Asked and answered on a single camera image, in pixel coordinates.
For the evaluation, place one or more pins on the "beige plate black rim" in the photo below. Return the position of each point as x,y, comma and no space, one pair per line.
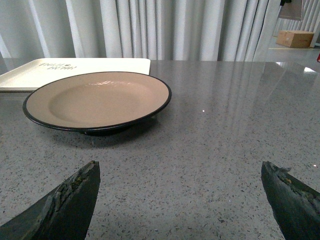
97,102

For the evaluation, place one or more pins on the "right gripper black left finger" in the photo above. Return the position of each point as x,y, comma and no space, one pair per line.
65,213

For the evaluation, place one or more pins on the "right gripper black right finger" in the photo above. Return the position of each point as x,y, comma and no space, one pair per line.
295,205

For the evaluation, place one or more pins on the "cream bear tray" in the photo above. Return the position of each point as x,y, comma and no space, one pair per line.
39,72

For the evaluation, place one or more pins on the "brown cardboard box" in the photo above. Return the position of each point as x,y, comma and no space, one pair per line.
294,38

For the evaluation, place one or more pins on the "grey pleated curtain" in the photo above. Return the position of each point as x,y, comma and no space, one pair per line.
204,30

